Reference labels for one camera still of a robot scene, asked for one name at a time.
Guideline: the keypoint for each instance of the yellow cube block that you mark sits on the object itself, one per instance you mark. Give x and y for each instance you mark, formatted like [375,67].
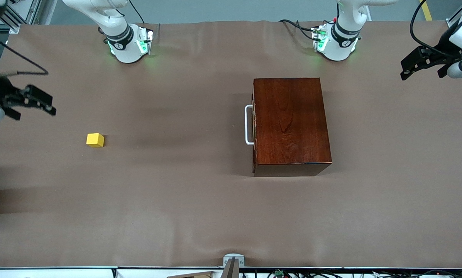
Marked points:
[95,141]

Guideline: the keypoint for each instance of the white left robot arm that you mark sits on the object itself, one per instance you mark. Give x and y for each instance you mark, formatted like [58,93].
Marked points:
[340,42]

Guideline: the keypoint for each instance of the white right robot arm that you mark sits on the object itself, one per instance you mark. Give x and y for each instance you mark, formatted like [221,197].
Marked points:
[126,50]

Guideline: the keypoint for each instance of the dark wooden drawer cabinet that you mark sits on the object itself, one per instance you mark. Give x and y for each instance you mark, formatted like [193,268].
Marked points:
[292,127]

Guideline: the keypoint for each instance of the table cover sheet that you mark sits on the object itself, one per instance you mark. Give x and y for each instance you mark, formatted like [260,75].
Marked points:
[176,212]

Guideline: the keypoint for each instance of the brown board piece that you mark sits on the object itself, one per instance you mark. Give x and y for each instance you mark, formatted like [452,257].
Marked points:
[196,275]

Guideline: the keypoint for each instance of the aluminium frame profile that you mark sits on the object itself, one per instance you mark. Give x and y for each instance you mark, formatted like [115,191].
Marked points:
[18,19]
[452,19]

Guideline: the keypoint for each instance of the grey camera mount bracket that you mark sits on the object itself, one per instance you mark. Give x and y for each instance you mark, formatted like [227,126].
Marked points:
[234,262]

